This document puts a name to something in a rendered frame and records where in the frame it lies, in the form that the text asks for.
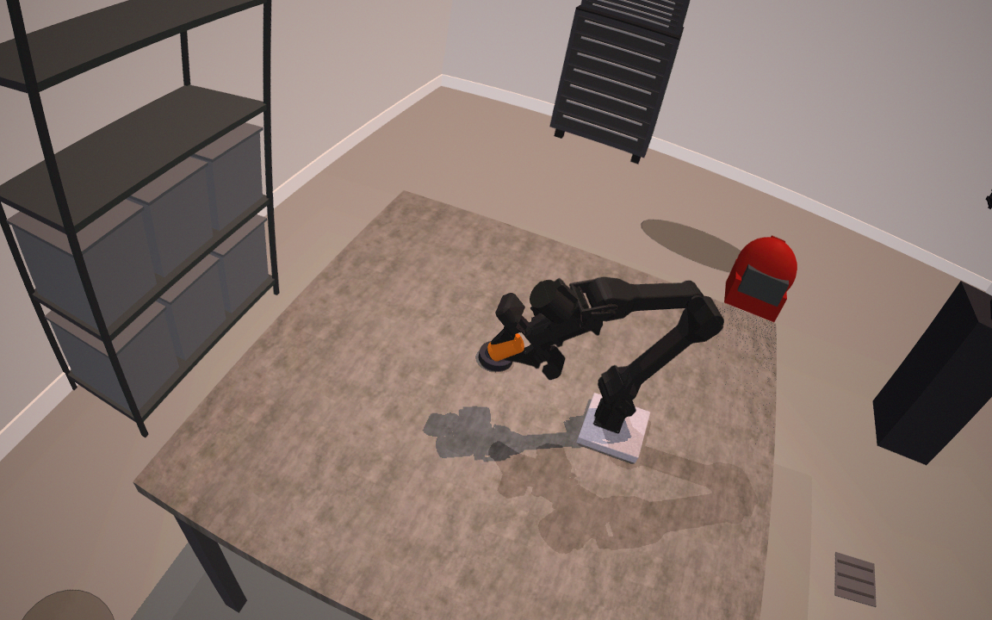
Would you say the orange knob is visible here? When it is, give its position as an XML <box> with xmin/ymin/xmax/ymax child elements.
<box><xmin>487</xmin><ymin>333</ymin><xmax>524</xmax><ymax>362</ymax></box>

